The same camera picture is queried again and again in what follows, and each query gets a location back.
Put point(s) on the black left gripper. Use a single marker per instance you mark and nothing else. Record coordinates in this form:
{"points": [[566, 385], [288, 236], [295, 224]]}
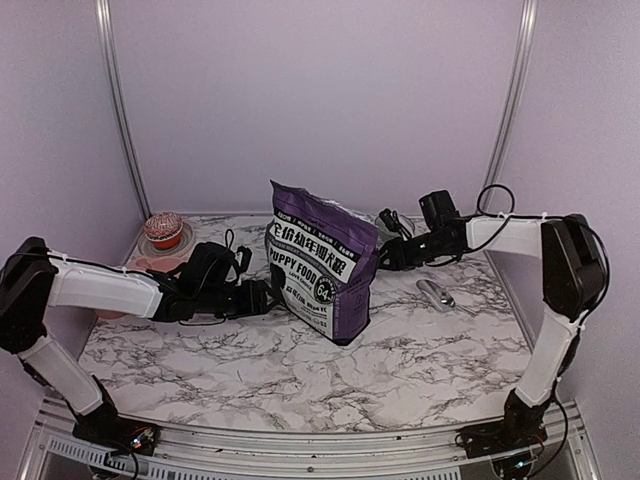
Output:
{"points": [[255, 301]]}

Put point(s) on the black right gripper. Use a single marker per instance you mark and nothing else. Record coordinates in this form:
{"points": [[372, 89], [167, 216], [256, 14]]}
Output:
{"points": [[397, 256]]}

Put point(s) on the purple puppy food bag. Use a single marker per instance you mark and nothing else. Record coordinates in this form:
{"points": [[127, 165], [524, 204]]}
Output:
{"points": [[322, 259]]}

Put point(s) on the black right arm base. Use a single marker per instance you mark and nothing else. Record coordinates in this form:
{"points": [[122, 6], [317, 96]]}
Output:
{"points": [[500, 440]]}

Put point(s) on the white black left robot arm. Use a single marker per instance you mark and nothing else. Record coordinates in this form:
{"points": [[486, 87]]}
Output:
{"points": [[35, 278]]}

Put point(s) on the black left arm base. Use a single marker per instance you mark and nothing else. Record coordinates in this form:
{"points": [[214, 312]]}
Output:
{"points": [[141, 438]]}

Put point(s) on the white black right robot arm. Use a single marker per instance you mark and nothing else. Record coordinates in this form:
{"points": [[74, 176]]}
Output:
{"points": [[575, 279]]}

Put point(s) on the silver metal food scoop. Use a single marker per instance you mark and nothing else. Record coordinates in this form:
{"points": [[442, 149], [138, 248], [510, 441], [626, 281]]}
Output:
{"points": [[439, 298]]}

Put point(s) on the pink double pet bowl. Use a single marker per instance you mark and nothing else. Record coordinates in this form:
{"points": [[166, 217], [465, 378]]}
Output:
{"points": [[164, 264]]}

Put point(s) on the clear green glass bowl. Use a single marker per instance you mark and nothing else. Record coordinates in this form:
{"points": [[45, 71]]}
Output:
{"points": [[406, 222]]}

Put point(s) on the orange ceramic bowl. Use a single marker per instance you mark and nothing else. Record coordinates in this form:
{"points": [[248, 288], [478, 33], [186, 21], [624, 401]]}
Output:
{"points": [[166, 243]]}

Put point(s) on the red patterned ceramic bowl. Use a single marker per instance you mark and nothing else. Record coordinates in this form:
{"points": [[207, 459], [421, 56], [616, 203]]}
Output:
{"points": [[163, 226]]}

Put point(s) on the grey striped ceramic plate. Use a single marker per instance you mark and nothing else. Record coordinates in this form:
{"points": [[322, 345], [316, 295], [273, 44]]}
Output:
{"points": [[185, 246]]}

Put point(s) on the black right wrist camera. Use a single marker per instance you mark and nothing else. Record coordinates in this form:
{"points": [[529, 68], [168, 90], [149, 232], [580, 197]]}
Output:
{"points": [[390, 220]]}

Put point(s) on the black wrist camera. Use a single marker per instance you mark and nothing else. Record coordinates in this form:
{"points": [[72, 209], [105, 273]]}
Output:
{"points": [[390, 220], [243, 258]]}

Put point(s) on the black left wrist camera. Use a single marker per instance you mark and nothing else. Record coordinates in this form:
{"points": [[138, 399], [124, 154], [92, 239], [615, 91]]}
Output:
{"points": [[243, 258]]}

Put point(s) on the aluminium front rail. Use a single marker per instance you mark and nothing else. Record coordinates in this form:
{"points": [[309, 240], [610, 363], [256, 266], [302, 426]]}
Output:
{"points": [[563, 451]]}

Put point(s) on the right aluminium frame post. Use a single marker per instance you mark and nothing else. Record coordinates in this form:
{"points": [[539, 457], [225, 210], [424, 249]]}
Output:
{"points": [[517, 79]]}

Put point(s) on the aluminium frame post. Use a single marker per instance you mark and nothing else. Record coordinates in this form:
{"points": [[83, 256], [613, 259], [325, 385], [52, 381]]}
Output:
{"points": [[108, 46], [517, 79]]}

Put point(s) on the left aluminium frame post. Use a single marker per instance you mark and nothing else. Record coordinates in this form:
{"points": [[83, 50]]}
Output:
{"points": [[108, 46]]}

